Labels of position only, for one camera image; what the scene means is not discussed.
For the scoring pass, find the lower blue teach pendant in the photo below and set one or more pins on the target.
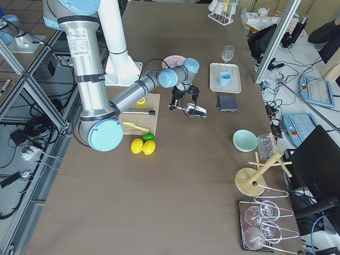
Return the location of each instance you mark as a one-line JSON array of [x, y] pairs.
[[299, 126]]

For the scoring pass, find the yellow plastic knife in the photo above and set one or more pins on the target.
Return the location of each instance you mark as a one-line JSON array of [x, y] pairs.
[[144, 129]]

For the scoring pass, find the halved lemon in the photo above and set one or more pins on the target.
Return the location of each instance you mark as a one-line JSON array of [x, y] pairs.
[[141, 101]]

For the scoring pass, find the pale green bowl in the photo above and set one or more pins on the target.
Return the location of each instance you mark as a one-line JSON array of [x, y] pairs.
[[244, 140]]

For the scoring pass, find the clear wine glass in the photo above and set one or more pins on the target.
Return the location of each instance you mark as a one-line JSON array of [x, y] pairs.
[[227, 56]]

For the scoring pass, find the white wire cup rack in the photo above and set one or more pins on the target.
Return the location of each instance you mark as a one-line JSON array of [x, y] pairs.
[[222, 11]]

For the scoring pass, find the blue teach pendant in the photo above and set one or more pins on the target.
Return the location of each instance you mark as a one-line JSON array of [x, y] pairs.
[[317, 91], [299, 126]]

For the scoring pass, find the cream plastic tray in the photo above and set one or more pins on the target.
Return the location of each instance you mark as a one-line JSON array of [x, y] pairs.
[[215, 70]]

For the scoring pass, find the folded grey cloth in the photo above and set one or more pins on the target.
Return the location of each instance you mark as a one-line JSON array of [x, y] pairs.
[[227, 103]]

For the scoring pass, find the bamboo cutting board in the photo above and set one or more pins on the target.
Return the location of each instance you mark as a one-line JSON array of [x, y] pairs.
[[143, 120]]

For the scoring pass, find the upper inverted wine glass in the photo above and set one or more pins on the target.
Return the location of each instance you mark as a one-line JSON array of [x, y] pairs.
[[267, 210]]

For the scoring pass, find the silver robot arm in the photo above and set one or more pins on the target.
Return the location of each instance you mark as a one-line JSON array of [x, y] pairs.
[[102, 104]]

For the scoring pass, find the pink bowl of ice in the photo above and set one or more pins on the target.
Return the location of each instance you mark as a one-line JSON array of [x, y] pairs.
[[173, 61]]

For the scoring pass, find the wooden cup tree stand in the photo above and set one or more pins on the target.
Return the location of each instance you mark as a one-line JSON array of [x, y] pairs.
[[251, 182]]

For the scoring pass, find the stainless steel ice scoop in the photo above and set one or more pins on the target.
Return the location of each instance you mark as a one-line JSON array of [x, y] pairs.
[[193, 110]]

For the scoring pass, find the aluminium frame post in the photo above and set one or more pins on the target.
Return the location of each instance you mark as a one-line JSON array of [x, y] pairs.
[[274, 42]]

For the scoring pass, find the black framed glass tray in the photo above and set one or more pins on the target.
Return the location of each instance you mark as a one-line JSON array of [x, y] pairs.
[[242, 206]]

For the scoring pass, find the inverted wine glass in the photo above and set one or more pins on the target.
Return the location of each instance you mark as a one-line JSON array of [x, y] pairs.
[[267, 210], [256, 238]]

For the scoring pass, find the lower inverted wine glass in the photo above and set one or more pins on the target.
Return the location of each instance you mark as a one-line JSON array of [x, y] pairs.
[[256, 238]]

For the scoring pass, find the light blue plastic cup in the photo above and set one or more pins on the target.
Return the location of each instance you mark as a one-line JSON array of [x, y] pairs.
[[224, 79]]

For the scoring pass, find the green lime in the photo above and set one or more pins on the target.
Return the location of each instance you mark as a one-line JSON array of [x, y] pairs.
[[148, 136]]

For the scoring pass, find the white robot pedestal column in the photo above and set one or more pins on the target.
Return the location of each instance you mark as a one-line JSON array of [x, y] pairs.
[[120, 69]]

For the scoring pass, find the upper whole yellow lemon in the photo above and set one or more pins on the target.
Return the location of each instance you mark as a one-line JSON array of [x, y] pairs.
[[136, 146]]

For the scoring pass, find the glass jar on stand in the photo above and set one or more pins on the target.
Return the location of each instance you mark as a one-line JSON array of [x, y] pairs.
[[266, 146]]

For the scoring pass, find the black computer monitor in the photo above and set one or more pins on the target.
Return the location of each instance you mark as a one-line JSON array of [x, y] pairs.
[[315, 165]]

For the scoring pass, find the whole yellow lemon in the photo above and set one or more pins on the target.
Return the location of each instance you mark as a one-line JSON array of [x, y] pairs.
[[136, 146], [149, 147]]

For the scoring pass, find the lower whole yellow lemon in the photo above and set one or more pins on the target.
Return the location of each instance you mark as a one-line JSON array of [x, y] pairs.
[[149, 147]]

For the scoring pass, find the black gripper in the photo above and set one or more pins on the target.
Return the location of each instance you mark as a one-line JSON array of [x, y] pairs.
[[177, 93]]

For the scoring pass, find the upper blue teach pendant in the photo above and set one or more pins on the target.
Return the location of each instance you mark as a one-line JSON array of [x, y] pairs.
[[317, 91]]

